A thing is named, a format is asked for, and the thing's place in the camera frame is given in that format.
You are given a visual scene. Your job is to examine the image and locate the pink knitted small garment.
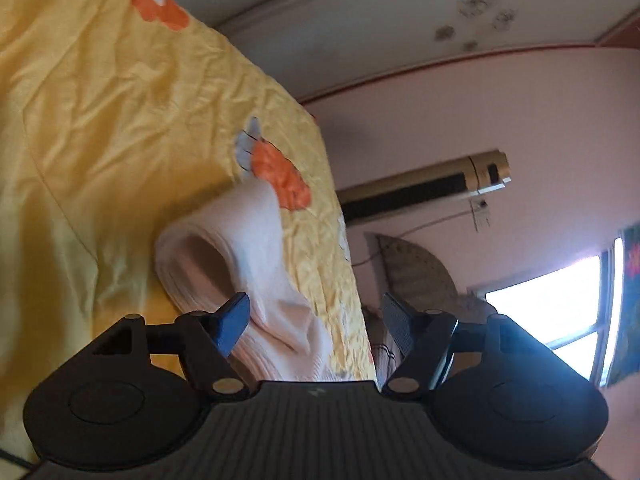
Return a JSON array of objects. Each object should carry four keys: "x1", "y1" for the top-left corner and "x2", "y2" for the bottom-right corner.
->
[{"x1": 155, "y1": 179, "x2": 334, "y2": 382}]

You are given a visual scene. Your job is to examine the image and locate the grey padded headboard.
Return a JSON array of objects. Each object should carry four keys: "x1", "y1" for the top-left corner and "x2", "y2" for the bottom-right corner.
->
[{"x1": 371, "y1": 234, "x2": 495, "y2": 323}]

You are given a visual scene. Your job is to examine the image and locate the bright window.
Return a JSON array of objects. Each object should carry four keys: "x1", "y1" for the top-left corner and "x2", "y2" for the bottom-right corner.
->
[{"x1": 472, "y1": 236, "x2": 624, "y2": 387}]

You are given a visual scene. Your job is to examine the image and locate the gold tower fan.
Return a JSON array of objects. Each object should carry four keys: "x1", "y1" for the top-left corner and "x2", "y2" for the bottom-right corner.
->
[{"x1": 337, "y1": 150, "x2": 511, "y2": 226}]

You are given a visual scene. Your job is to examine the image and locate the yellow floral quilt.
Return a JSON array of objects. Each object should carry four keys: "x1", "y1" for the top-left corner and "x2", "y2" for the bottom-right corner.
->
[{"x1": 1, "y1": 0, "x2": 375, "y2": 462}]

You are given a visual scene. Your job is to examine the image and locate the white floral wardrobe door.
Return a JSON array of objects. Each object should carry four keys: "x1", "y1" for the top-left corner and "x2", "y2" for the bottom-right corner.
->
[{"x1": 214, "y1": 0, "x2": 640, "y2": 104}]

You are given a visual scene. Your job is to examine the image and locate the black power cord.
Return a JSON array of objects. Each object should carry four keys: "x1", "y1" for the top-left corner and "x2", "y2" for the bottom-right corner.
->
[{"x1": 349, "y1": 208, "x2": 476, "y2": 267}]

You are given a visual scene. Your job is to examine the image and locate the white wall socket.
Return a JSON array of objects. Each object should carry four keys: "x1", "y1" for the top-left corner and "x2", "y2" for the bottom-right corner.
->
[{"x1": 470, "y1": 197, "x2": 491, "y2": 233}]

